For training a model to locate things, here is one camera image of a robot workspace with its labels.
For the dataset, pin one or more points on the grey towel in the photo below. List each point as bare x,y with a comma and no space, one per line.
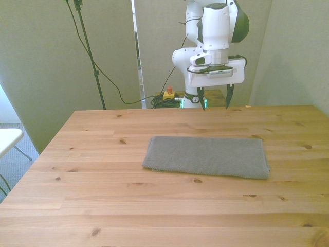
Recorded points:
205,157

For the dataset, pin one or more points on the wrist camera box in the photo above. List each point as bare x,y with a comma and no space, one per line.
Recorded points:
221,73

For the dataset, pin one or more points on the yellow emergency stop button box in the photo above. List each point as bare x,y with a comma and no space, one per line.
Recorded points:
169,94

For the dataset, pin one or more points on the black camera tripod stand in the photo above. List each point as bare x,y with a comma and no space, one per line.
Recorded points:
97,77

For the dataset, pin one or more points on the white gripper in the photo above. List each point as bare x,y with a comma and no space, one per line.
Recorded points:
239,72

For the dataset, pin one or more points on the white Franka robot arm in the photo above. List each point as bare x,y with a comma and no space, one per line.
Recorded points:
215,28

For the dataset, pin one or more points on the white folding table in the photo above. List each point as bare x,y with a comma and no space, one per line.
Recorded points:
7,140

